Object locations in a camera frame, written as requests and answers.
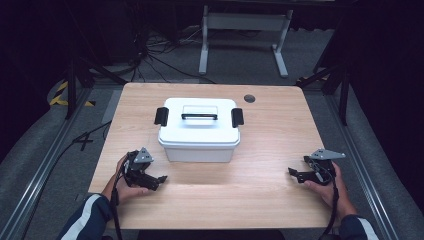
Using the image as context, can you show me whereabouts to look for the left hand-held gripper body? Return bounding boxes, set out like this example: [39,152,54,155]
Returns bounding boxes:
[123,146,155,187]

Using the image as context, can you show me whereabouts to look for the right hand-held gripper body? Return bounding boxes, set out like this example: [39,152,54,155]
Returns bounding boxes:
[303,148,347,185]

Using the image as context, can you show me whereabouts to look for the black box latch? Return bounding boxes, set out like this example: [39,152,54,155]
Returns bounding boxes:
[153,106,170,128]
[230,107,245,129]

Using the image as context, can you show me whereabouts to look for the white plastic storage box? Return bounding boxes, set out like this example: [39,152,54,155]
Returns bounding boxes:
[162,142,237,164]

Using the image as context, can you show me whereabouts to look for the white box lid with handle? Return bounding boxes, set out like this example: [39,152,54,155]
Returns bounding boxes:
[157,97,242,150]

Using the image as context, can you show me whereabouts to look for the person's left hand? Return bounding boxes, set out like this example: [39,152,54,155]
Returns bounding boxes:
[101,154,151,205]

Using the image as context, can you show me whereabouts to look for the person's right hand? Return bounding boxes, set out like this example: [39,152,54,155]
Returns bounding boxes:
[303,161,358,220]

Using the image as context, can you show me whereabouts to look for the black metal stand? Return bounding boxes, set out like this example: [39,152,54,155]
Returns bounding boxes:
[64,49,128,121]
[295,62,352,127]

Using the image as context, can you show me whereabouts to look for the yellow black floor tape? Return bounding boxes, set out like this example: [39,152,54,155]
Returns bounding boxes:
[48,80,97,108]

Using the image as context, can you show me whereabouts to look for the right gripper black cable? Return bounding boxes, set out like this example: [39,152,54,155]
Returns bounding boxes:
[308,158,340,240]

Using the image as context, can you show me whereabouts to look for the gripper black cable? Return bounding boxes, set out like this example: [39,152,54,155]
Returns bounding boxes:
[308,158,340,240]
[110,156,132,240]

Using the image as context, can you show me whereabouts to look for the grey metal floor rail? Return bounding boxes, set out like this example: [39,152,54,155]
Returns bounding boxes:
[0,87,94,240]
[324,94,402,240]

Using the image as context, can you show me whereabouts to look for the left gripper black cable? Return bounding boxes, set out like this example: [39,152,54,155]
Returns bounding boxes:
[110,156,132,240]

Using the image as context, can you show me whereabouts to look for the black floor cable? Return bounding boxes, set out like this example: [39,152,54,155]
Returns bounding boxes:
[19,120,113,240]

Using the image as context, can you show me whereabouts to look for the bundle of black floor cables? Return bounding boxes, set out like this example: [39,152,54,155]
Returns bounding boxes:
[129,19,218,85]

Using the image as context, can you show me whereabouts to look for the white metal table frame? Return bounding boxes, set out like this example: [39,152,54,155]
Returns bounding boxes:
[198,4,295,79]

